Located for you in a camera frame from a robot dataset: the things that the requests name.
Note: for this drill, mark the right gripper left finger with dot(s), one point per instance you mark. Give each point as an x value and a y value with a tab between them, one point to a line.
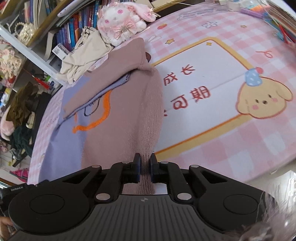
105	185

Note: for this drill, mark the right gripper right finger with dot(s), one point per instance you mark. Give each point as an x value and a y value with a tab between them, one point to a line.
183	185

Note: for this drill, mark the purple and mauve sweater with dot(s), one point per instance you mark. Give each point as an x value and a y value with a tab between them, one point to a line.
109	115

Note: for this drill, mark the dark green garment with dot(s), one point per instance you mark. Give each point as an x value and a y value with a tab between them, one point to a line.
20	139

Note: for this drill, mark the pink checkered table mat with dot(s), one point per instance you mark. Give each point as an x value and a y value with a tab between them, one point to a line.
228	94

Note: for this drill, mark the brown garment pile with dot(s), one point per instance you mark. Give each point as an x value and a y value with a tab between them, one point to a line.
23	104

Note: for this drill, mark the cream canvas bag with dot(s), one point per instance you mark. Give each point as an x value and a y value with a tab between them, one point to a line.
89	48

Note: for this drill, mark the white small box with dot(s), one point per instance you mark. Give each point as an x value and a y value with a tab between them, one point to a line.
60	51

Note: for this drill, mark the row of colourful books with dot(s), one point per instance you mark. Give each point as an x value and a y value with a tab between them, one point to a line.
70	22

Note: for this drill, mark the pink white plush bunny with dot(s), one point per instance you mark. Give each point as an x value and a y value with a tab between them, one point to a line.
119	21

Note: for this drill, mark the white metal bookshelf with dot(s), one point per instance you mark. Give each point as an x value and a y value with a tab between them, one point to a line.
42	14

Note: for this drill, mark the white pearl handbag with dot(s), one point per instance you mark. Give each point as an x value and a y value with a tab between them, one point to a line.
24	32

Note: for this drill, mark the stack of papers right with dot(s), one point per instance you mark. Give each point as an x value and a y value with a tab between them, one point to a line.
277	14

